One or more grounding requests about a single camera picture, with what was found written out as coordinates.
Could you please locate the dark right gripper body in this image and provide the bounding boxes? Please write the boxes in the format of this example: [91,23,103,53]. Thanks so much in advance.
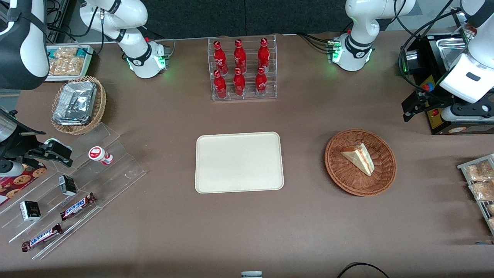
[0,108,45,160]

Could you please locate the triangular sandwich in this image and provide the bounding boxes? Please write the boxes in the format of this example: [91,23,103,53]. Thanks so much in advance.
[340,142,376,177]

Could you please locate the light tan wicker basket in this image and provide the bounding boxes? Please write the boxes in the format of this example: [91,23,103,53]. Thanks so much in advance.
[51,76,107,135]

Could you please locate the grey snack tray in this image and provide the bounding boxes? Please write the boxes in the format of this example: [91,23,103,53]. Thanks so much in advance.
[457,154,494,236]

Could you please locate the white snack tray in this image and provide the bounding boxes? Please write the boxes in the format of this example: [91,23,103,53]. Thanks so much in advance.
[46,44,94,82]

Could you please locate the round brown wicker basket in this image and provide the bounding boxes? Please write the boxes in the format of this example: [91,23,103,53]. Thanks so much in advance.
[324,129,397,197]

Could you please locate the cream plastic tray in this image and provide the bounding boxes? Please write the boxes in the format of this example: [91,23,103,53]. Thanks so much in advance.
[195,132,285,194]

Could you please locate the black food warmer appliance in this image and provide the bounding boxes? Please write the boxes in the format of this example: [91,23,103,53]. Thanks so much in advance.
[399,33,494,135]

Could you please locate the white bottle with red cap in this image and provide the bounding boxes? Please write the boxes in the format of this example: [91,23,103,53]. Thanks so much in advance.
[88,146,114,166]

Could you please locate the red cookie box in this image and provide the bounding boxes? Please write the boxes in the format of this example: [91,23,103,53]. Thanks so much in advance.
[0,164,47,207]

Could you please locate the stack of foil trays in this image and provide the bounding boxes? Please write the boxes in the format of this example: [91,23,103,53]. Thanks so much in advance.
[52,80,98,126]

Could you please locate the Snickers chocolate bar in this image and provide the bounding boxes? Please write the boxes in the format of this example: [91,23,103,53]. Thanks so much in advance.
[60,192,96,221]
[21,224,63,253]

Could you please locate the clear acrylic stepped display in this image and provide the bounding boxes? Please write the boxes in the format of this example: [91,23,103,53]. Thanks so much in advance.
[0,123,147,260]

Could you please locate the small black white carton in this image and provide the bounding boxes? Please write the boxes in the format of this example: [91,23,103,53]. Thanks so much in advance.
[19,200,42,222]

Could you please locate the red cola bottle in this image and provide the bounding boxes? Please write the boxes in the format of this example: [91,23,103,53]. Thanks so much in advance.
[255,67,268,97]
[213,40,228,74]
[258,37,271,72]
[233,68,246,97]
[233,39,247,73]
[213,69,228,99]

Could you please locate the clear acrylic bottle rack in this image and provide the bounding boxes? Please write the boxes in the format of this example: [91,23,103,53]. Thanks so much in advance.
[208,34,277,102]

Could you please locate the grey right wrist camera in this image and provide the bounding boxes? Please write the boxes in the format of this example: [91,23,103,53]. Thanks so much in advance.
[0,159,25,178]

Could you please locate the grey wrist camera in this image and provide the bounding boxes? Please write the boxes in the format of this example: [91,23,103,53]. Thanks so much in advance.
[441,101,494,122]
[0,159,25,178]

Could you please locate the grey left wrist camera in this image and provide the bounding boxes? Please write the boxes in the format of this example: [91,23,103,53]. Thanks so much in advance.
[441,101,494,122]

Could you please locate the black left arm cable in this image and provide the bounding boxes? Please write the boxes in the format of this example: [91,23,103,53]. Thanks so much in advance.
[393,0,464,94]

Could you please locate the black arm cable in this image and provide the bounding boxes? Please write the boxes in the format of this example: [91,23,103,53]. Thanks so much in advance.
[48,0,105,55]
[393,0,464,94]

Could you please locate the black base cable bundle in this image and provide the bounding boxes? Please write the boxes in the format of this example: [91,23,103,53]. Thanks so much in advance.
[296,32,335,53]

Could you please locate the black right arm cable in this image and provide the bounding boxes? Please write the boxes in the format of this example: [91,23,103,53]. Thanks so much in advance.
[48,0,105,55]

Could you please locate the black looped cable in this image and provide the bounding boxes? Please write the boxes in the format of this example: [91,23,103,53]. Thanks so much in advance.
[337,262,391,278]

